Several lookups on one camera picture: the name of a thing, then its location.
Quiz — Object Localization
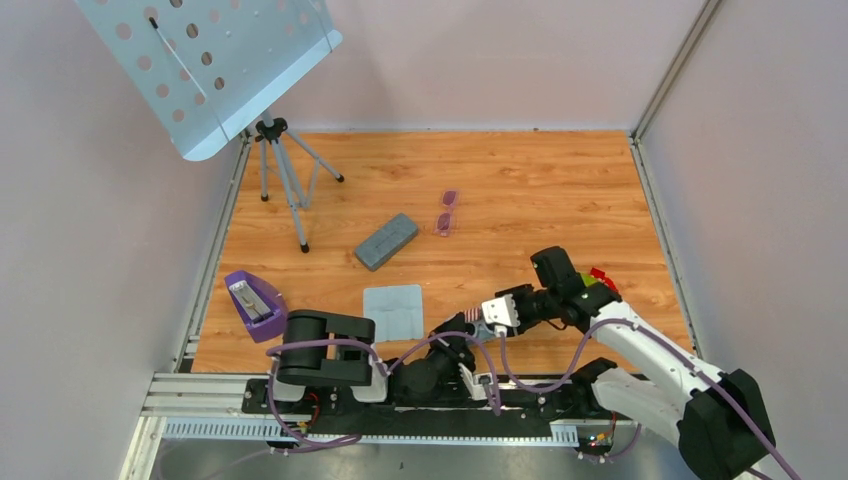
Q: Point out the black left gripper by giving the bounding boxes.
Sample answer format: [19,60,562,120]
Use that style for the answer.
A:
[426,312,476,388]

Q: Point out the flag print glasses case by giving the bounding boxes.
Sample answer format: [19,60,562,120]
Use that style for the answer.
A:
[462,307,507,342]

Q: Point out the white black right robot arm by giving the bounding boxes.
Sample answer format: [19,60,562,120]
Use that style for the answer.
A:
[481,246,775,479]

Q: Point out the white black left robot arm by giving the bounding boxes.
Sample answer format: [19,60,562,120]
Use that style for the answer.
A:
[267,309,486,413]

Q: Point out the pink transparent sunglasses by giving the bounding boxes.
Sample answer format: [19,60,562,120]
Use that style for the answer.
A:
[433,189,460,237]

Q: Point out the green toy brick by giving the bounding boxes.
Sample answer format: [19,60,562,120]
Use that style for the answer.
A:
[579,272,598,287]

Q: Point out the left light blue cloth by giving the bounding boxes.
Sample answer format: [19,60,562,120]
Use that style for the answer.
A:
[363,284,424,343]

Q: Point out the red toy arch block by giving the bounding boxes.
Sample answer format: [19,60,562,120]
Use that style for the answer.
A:
[589,267,619,293]

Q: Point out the grey-green glasses case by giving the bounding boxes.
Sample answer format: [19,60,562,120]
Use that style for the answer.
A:
[354,213,419,272]

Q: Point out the purple glasses case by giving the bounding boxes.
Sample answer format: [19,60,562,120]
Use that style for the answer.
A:
[224,270,289,343]

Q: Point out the perforated metal music stand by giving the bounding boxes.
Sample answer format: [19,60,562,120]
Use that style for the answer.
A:
[77,0,344,253]

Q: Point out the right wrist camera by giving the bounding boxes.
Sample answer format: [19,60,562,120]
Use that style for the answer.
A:
[481,294,520,328]

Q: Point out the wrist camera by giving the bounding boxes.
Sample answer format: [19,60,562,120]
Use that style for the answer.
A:
[481,294,520,328]
[459,365,495,403]

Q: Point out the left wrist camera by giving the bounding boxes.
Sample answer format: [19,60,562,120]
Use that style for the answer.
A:
[459,365,495,403]

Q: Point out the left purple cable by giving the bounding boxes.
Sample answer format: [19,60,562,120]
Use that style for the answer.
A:
[264,331,505,458]

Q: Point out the purple cable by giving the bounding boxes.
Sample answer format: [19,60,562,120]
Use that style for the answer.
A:
[498,317,803,480]
[264,331,505,458]

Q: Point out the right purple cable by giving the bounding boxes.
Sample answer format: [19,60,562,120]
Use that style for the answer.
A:
[498,317,803,480]

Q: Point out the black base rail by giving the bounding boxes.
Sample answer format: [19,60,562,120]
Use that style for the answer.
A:
[140,372,747,446]

